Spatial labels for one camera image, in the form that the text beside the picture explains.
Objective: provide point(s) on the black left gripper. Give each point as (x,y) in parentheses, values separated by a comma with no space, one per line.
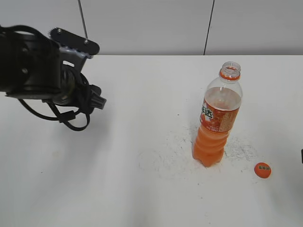
(73,48)

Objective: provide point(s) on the orange soda plastic bottle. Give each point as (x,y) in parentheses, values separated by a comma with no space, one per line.
(220,106)

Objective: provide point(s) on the orange bottle cap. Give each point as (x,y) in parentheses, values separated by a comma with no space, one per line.
(262,170)

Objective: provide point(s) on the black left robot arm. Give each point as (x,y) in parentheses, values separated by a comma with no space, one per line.
(35,66)

